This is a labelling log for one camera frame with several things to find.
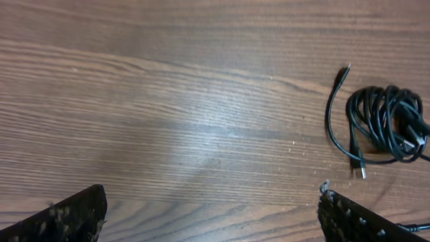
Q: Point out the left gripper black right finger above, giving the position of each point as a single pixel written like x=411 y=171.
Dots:
x=343 y=220

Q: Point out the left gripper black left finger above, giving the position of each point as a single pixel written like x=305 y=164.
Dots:
x=78 y=218

